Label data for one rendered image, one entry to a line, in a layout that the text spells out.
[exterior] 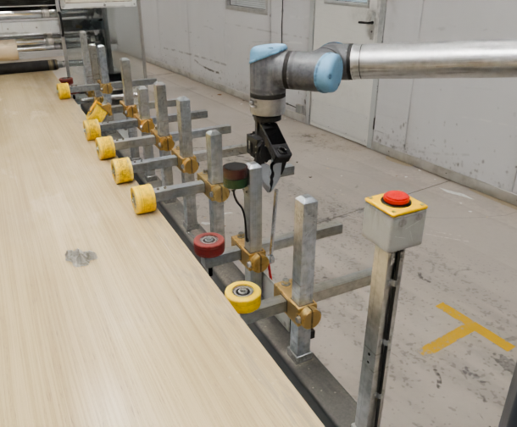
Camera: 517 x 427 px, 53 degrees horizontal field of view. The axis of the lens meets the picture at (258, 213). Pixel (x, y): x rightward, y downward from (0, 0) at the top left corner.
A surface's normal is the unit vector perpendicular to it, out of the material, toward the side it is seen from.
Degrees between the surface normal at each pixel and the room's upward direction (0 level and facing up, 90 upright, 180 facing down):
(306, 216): 90
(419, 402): 0
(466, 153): 90
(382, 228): 90
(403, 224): 90
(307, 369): 0
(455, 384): 0
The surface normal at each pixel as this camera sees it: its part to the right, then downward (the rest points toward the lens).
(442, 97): -0.84, 0.24
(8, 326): 0.00, -0.90
